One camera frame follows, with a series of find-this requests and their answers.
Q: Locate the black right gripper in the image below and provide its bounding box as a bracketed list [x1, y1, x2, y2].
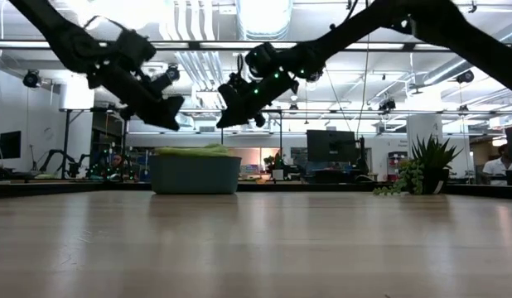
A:
[216, 70, 301, 128]

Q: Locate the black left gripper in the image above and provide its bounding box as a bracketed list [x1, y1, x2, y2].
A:
[86, 61, 186, 132]

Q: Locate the lime green microfiber towel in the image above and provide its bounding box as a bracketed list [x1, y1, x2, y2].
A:
[154, 143, 231, 157]

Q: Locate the black ceiling spotlight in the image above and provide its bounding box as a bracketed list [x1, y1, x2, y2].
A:
[164, 64, 181, 83]
[22, 69, 41, 89]
[455, 69, 476, 84]

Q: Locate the blue-grey plastic bin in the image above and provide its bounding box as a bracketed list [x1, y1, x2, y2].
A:
[150, 155, 243, 195]

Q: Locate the person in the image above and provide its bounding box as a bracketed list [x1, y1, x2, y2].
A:
[482, 143, 512, 186]
[109, 152, 128, 180]

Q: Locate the small green succulent plant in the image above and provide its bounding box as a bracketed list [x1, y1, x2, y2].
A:
[372, 133, 465, 196]

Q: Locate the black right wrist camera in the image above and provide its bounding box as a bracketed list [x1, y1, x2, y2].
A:
[217, 72, 251, 108]

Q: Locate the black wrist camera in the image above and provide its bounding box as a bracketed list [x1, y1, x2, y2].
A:
[146, 70, 176, 100]
[217, 72, 251, 108]

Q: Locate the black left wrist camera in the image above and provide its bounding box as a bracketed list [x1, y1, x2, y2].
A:
[146, 70, 176, 100]

